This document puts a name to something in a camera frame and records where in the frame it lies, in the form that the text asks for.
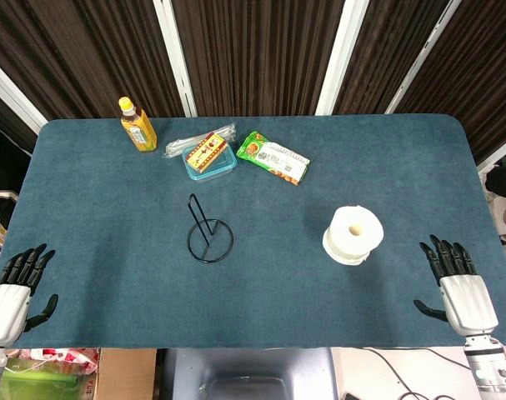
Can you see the clear bag of plastic straws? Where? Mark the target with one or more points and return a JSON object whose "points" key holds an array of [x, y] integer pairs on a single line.
{"points": [[181, 143]]}

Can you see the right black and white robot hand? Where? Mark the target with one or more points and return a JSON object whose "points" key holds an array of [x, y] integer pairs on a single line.
{"points": [[467, 304]]}

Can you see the green snack packet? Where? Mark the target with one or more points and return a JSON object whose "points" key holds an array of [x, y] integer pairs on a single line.
{"points": [[277, 158]]}

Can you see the white partition frame post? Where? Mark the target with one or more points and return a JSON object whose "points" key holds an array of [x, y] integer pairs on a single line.
{"points": [[500, 156], [423, 58], [175, 54], [340, 54], [15, 93]]}

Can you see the brown cardboard box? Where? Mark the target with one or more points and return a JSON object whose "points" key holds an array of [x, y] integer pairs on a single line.
{"points": [[127, 375]]}

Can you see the green plastic bag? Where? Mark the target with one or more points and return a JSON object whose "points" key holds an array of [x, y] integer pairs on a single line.
{"points": [[40, 385]]}

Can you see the blue table cloth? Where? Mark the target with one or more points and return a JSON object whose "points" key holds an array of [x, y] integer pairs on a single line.
{"points": [[111, 208]]}

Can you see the red and yellow cardboard box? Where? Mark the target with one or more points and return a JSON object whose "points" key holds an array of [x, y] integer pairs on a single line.
{"points": [[204, 153]]}

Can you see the black bag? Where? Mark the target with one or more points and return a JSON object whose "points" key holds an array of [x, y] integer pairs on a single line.
{"points": [[504, 177]]}

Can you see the clear container with blue lid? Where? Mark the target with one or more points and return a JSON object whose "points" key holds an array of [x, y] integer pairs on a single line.
{"points": [[213, 171]]}

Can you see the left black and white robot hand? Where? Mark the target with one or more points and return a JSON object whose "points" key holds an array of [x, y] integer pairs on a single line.
{"points": [[4, 310]]}

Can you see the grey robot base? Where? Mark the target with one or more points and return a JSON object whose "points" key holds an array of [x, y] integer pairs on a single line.
{"points": [[248, 373]]}

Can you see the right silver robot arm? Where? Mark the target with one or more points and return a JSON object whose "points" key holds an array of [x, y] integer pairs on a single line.
{"points": [[488, 362]]}

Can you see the white paper towel roll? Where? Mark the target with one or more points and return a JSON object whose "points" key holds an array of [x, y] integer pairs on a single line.
{"points": [[352, 246]]}

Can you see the red and white plastic bag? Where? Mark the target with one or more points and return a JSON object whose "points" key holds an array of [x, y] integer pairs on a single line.
{"points": [[61, 359]]}

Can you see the yellow tea bottle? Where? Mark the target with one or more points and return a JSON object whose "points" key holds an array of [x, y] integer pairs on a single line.
{"points": [[141, 129]]}

